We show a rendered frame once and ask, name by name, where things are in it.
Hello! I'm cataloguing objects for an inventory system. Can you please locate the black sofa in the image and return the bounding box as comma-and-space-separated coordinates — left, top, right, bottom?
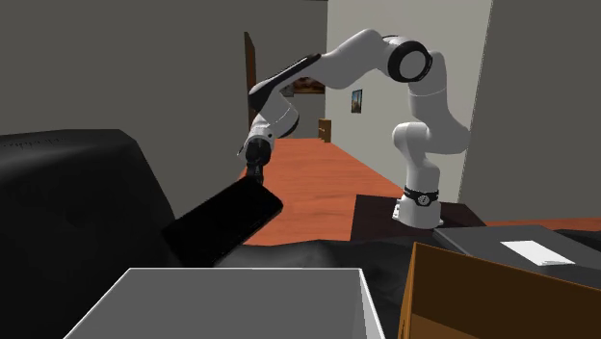
0, 128, 601, 339

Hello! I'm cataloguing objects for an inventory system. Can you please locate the brown cardboard box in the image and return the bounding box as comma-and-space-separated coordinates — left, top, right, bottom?
397, 241, 601, 339

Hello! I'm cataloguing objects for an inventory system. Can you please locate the grey box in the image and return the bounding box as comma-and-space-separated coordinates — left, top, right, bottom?
63, 267, 387, 339

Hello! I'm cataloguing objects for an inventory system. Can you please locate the brown door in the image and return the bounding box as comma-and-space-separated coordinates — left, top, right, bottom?
243, 31, 259, 130

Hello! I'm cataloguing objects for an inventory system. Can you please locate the wide landscape wall picture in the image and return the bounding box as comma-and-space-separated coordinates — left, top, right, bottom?
292, 76, 327, 95

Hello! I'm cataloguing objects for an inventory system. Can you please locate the dark robot stand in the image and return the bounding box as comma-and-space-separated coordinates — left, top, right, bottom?
350, 194, 487, 244

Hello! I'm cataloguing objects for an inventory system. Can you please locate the black tablet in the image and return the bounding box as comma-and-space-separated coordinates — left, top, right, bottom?
161, 176, 285, 267

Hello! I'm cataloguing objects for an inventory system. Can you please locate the dark grey book white label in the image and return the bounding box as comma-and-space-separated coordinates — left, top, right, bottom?
431, 223, 601, 290

